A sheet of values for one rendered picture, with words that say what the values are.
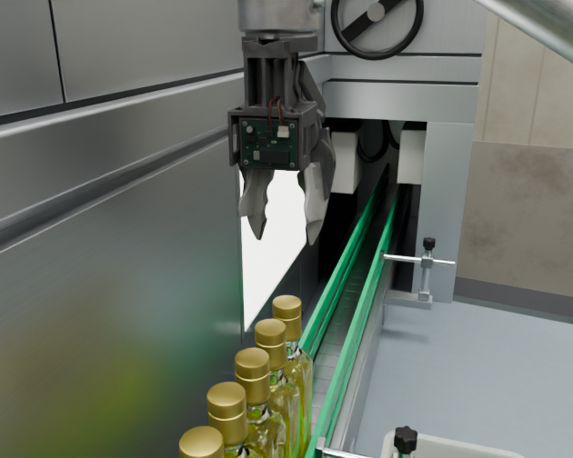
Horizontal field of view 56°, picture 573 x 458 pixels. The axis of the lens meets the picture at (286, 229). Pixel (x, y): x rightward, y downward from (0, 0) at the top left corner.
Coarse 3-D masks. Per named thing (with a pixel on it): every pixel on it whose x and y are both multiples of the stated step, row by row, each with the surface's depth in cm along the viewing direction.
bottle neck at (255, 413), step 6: (246, 408) 52; (252, 408) 52; (258, 408) 52; (264, 408) 53; (246, 414) 53; (252, 414) 52; (258, 414) 53; (264, 414) 53; (246, 420) 53; (252, 420) 53; (258, 420) 53; (264, 420) 53
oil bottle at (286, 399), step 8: (288, 376) 61; (288, 384) 59; (296, 384) 60; (272, 392) 58; (280, 392) 58; (288, 392) 58; (296, 392) 60; (272, 400) 57; (280, 400) 57; (288, 400) 58; (296, 400) 60; (280, 408) 57; (288, 408) 58; (296, 408) 60; (288, 416) 57; (296, 416) 61; (288, 424) 58; (296, 424) 61; (288, 432) 58; (296, 432) 61; (288, 440) 58; (296, 440) 62; (288, 448) 59; (296, 448) 62; (288, 456) 59; (296, 456) 63
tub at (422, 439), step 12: (384, 444) 84; (420, 444) 86; (432, 444) 86; (444, 444) 85; (456, 444) 85; (468, 444) 84; (384, 456) 82; (420, 456) 87; (432, 456) 86; (444, 456) 86; (456, 456) 85; (468, 456) 84; (480, 456) 84; (492, 456) 83; (504, 456) 83; (516, 456) 82
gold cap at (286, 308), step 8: (280, 296) 63; (288, 296) 63; (272, 304) 62; (280, 304) 61; (288, 304) 61; (296, 304) 61; (280, 312) 61; (288, 312) 61; (296, 312) 61; (280, 320) 61; (288, 320) 61; (296, 320) 61; (288, 328) 61; (296, 328) 62; (288, 336) 62; (296, 336) 62
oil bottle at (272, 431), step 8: (272, 408) 56; (272, 416) 54; (280, 416) 55; (248, 424) 53; (256, 424) 53; (264, 424) 53; (272, 424) 53; (280, 424) 55; (248, 432) 52; (256, 432) 52; (264, 432) 52; (272, 432) 53; (280, 432) 54; (248, 440) 52; (256, 440) 52; (264, 440) 52; (272, 440) 52; (280, 440) 54; (256, 448) 52; (264, 448) 52; (272, 448) 52; (280, 448) 55; (264, 456) 52; (272, 456) 52; (280, 456) 55
